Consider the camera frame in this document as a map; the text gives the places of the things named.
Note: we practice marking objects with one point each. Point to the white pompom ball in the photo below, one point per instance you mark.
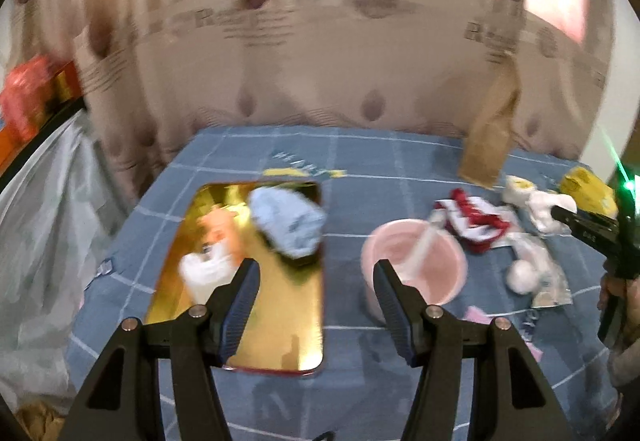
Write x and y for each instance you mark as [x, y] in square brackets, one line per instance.
[522, 276]

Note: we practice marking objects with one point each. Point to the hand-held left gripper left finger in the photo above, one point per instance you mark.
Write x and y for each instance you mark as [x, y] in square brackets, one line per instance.
[242, 311]

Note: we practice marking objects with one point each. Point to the person's right forearm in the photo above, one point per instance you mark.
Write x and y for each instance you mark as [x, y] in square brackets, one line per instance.
[626, 366]

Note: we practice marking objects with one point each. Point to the white fluffy yellow pouch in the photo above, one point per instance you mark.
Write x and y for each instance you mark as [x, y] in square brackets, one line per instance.
[517, 188]

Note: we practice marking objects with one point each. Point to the beige leaf print curtain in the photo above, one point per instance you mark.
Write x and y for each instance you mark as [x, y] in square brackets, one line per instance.
[300, 46]

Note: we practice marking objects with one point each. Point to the orange fish plush toy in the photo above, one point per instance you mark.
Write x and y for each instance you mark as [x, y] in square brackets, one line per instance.
[217, 226]

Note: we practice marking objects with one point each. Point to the blue towel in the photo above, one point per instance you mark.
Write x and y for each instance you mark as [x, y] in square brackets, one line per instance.
[290, 221]

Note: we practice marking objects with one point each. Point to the white plastic bag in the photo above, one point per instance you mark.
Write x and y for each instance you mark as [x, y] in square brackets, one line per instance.
[45, 246]

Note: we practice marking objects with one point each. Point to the pink mug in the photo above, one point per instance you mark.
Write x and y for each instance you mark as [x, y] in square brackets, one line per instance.
[440, 271]

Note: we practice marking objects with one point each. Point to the white sachet packet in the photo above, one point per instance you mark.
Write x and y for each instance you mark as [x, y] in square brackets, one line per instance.
[550, 278]

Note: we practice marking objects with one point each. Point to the yellow tissue pack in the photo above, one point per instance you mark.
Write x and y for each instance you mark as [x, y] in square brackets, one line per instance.
[585, 186]

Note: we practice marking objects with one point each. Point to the person's right hand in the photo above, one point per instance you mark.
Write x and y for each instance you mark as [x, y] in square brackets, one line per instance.
[607, 290]

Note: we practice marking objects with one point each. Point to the brown paper pouch bag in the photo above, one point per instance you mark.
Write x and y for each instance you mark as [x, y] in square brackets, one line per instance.
[487, 146]

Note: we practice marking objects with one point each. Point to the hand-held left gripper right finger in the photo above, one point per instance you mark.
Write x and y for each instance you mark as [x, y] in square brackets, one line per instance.
[392, 311]

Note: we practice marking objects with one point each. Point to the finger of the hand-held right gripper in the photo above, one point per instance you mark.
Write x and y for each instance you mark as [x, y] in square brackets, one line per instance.
[582, 226]

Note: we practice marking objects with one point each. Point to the red tin box gold inside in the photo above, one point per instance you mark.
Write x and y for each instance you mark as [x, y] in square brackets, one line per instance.
[295, 316]

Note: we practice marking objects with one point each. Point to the red and white sock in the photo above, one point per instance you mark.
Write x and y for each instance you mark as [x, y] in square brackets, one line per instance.
[475, 221]

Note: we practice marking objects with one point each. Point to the yellow packet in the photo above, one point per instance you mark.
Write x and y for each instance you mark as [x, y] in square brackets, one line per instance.
[65, 81]

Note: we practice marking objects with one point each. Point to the brown crumpled paper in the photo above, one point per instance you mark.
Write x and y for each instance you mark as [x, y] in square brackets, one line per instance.
[40, 421]

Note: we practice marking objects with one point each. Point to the blue checked tablecloth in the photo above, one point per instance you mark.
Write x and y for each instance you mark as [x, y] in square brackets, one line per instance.
[350, 401]

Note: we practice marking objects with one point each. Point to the red snack packet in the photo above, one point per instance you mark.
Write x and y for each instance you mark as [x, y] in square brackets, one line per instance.
[25, 91]

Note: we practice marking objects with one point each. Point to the white ceramic spoon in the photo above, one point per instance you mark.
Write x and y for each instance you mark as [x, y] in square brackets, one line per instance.
[425, 246]

